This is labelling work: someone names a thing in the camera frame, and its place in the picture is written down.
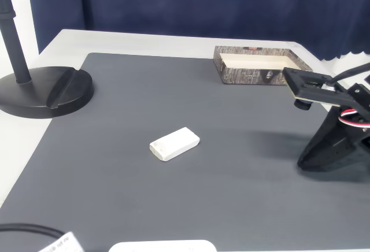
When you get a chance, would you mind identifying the black round-base stand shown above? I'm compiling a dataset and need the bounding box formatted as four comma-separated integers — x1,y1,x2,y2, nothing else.
0,0,95,119

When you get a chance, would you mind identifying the patterned open cardboard box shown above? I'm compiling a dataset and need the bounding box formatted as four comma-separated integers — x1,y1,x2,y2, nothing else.
213,45,315,86

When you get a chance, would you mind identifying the white printed label tag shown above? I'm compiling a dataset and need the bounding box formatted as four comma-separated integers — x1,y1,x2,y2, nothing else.
37,231,83,252

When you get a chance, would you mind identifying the grey desk mat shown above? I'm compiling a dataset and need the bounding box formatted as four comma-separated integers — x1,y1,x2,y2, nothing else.
0,52,370,252

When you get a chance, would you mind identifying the small white rectangular block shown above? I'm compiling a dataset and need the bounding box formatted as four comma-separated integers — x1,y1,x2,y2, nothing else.
149,127,201,162

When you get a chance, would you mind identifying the thin black cable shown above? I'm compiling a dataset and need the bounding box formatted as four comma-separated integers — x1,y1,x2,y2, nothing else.
0,223,86,252

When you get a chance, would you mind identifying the white flat device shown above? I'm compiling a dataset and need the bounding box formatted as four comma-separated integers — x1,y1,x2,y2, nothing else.
108,239,217,252

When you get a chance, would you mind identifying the red white black servo wire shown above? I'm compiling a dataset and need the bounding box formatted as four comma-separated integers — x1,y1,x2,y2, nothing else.
340,108,370,129

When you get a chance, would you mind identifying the dark blue curtain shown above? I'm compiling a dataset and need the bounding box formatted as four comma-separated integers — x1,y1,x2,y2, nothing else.
25,0,370,61

